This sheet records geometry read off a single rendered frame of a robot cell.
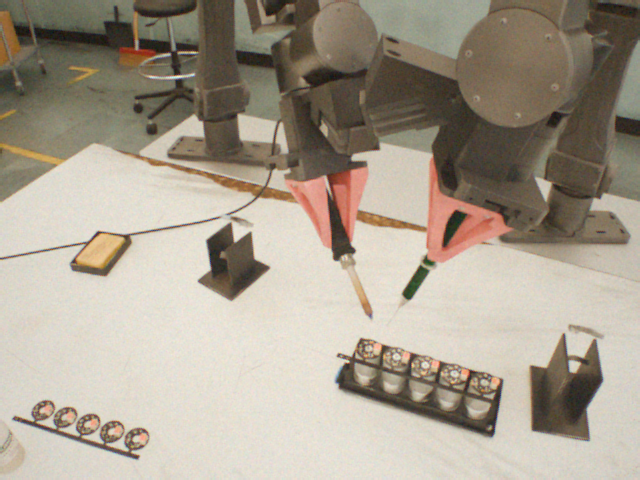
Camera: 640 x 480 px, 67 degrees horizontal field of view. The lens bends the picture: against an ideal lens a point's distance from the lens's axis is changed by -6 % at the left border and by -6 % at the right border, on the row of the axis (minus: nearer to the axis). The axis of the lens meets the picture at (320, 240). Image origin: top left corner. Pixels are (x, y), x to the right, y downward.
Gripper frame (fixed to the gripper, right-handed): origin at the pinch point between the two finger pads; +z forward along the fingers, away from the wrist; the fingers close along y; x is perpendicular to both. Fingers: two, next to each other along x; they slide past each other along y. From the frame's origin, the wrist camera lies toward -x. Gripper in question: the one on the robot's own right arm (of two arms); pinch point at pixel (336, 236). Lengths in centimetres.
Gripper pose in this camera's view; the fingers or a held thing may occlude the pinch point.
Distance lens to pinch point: 51.9
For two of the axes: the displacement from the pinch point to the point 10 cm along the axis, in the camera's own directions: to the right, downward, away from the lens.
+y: 9.2, -2.4, 3.1
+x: -3.4, -1.3, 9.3
